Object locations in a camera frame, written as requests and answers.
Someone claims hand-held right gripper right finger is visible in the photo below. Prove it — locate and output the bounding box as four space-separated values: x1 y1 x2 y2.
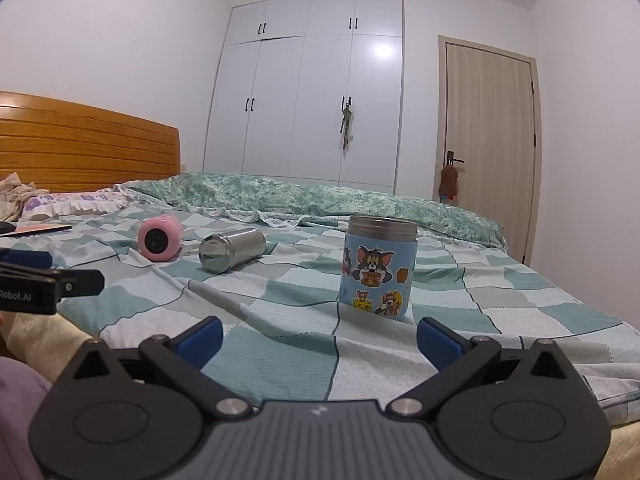
390 317 584 418

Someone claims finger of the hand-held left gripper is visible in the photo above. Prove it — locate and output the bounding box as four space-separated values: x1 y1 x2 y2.
0 248 54 270
49 268 106 299

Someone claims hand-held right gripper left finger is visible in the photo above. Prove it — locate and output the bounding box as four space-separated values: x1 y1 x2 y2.
60 316 255 419

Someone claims pink cup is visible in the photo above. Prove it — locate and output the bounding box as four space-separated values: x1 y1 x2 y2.
137 214 185 262

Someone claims stainless steel cup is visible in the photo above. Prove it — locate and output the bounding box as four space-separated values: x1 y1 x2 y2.
198 227 267 275

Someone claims blue cartoon print cup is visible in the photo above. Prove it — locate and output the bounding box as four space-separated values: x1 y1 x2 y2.
338 214 418 320

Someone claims dark flat tablet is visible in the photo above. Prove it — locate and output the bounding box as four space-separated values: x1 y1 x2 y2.
0 221 73 237

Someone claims pale yellow blanket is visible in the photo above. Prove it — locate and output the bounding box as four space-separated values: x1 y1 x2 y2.
0 310 103 388

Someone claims beige crumpled cloth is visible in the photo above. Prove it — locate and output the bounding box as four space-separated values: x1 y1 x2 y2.
0 172 51 222

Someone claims purple floral pillow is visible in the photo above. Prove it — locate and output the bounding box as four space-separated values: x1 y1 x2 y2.
19 187 134 222

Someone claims checked bed sheet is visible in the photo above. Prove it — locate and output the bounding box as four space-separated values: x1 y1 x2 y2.
0 205 640 407

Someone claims person's purple clothing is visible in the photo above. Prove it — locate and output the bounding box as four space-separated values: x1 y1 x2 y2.
0 356 54 480

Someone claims wooden headboard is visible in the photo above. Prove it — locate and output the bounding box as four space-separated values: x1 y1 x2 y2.
0 91 181 194

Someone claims brown plush toy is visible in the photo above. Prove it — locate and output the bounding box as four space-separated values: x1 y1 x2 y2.
439 163 461 205

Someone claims green floral quilt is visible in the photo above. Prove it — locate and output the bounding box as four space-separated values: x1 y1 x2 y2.
127 172 509 252

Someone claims beige wooden door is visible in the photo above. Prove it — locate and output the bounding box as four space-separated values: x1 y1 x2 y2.
432 35 543 268

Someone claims hanging green trinket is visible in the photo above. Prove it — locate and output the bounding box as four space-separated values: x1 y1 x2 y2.
339 100 356 151

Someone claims white wardrobe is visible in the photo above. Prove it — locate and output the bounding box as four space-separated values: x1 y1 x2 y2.
202 0 405 195

